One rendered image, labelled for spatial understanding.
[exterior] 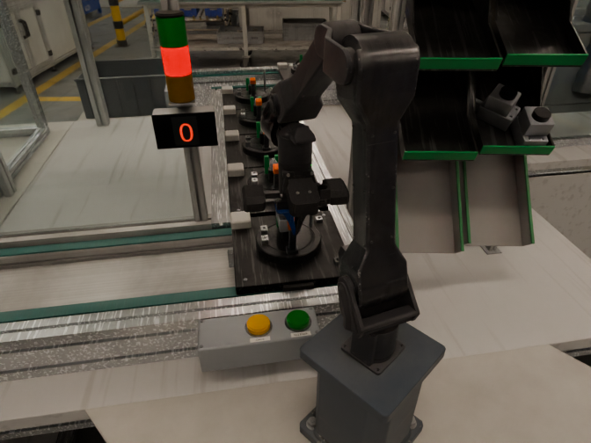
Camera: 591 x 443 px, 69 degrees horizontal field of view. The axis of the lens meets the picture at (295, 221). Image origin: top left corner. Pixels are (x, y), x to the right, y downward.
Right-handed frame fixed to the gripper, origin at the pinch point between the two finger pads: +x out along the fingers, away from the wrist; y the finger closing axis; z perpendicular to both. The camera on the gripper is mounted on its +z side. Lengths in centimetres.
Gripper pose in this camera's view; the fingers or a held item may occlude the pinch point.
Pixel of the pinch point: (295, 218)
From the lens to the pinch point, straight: 79.8
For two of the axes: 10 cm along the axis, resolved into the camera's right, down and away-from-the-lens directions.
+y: 9.9, -0.9, 1.3
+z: 1.5, 5.5, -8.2
